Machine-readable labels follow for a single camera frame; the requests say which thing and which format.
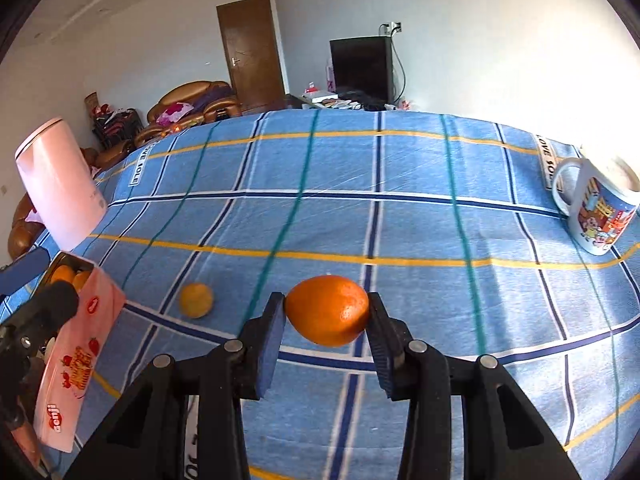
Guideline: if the black power cable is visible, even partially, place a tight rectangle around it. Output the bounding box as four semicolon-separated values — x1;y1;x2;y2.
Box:
391;34;407;106

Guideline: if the pink floral cushion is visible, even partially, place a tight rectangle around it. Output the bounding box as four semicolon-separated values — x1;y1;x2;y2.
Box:
156;102;194;127

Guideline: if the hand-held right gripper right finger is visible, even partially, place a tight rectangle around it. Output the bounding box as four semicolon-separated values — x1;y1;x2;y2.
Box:
367;292;581;480

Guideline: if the brown leather armchair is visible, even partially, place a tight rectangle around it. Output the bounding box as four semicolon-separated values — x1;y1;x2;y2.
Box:
146;80;242;137

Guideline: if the small yellow-green fruit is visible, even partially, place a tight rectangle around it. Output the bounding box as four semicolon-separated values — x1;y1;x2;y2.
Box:
179;283;214;319

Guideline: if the black television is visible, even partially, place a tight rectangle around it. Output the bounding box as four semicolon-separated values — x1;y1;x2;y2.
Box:
329;36;393;103

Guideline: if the pink tin box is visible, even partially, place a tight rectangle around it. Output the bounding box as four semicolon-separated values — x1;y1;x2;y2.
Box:
34;252;127;453

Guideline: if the dark brown door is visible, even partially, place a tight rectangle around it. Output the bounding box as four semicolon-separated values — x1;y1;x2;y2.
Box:
216;0;289;112

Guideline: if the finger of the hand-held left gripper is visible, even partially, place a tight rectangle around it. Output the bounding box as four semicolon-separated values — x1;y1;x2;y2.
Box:
0;249;51;296
0;280;81;357

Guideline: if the tv stand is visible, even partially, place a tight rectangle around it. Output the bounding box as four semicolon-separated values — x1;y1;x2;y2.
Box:
299;87;417;112

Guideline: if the brown leather sofa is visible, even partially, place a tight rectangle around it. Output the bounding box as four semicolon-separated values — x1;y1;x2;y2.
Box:
7;194;47;262

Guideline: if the pink electric kettle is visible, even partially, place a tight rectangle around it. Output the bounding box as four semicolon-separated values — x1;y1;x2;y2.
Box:
15;117;107;252

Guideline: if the printed white mug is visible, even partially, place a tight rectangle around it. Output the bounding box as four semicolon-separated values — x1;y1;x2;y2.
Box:
551;154;640;257

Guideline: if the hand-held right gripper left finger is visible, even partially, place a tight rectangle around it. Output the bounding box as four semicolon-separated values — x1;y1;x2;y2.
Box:
65;292;287;480

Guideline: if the stack of dark chairs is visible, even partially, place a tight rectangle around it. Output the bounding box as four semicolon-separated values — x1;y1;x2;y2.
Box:
92;107;142;151

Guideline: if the blue plaid tablecloth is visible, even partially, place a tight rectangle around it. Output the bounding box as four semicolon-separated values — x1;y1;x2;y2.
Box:
0;109;640;480

